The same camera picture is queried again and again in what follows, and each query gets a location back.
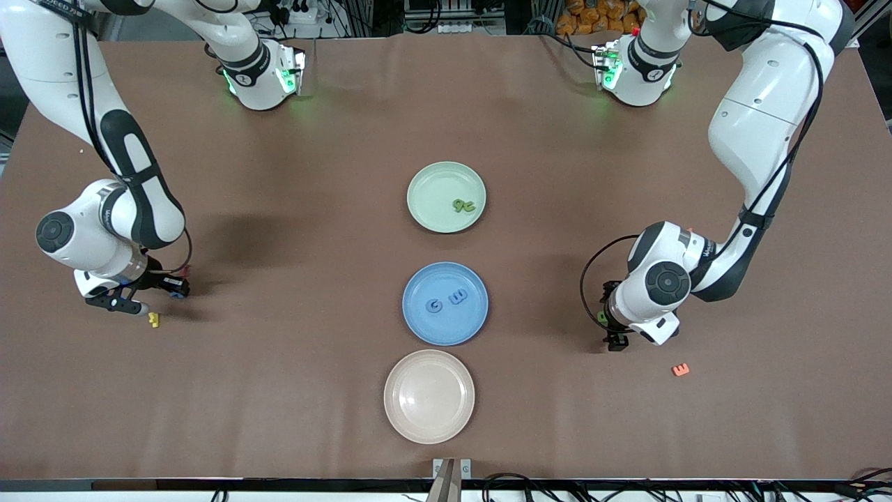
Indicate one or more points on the pale green plate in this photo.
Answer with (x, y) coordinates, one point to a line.
(435, 192)

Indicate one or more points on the yellow foam letter k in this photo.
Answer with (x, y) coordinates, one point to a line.
(153, 319)

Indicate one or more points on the grey metal camera mount bracket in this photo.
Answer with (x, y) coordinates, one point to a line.
(446, 470)

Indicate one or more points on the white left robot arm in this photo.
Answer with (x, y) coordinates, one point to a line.
(766, 104)

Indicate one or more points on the small white power strip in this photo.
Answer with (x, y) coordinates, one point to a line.
(458, 26)

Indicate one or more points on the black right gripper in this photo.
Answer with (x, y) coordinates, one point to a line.
(163, 281)

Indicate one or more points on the orange snack bag pile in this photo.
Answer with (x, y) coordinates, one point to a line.
(599, 17)

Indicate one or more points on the aluminium frame post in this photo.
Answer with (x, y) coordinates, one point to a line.
(874, 14)

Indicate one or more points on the white power strip with plugs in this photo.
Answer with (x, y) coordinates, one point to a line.
(301, 17)

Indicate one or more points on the blue plate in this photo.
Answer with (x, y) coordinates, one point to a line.
(446, 328)

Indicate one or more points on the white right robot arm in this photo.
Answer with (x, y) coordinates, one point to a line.
(42, 70)

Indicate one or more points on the beige plate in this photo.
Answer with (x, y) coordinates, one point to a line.
(429, 397)

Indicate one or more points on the orange foam letter E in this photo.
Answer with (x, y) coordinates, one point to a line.
(680, 369)

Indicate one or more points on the blue foam capital G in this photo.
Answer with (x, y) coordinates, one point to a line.
(431, 305)

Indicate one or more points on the black table edge strip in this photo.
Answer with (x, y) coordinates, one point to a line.
(279, 484)

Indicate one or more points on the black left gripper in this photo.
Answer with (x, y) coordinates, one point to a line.
(612, 330)

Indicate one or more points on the blue foam letter E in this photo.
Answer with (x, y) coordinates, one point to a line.
(458, 298)

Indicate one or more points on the brown table cover sheet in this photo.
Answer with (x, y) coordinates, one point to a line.
(334, 418)

